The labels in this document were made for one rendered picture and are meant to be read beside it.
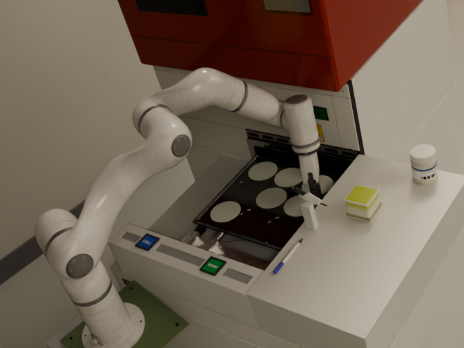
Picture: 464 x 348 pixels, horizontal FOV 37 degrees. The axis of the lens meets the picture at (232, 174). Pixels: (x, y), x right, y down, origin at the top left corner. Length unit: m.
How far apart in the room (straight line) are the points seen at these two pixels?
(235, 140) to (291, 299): 0.87
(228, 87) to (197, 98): 0.09
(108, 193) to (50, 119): 1.96
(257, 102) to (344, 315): 0.60
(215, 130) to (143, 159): 0.83
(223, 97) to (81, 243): 0.51
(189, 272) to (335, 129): 0.64
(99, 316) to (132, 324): 0.15
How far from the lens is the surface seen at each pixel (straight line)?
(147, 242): 2.10
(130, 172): 1.75
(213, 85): 1.76
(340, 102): 2.10
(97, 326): 1.99
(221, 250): 2.10
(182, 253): 2.02
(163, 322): 2.04
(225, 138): 2.52
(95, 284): 1.88
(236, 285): 1.87
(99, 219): 1.76
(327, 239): 1.91
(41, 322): 3.53
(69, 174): 3.84
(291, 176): 2.26
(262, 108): 1.87
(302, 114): 1.98
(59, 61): 3.64
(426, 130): 2.62
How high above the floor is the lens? 2.27
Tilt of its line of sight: 36 degrees down
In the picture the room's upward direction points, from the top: 18 degrees counter-clockwise
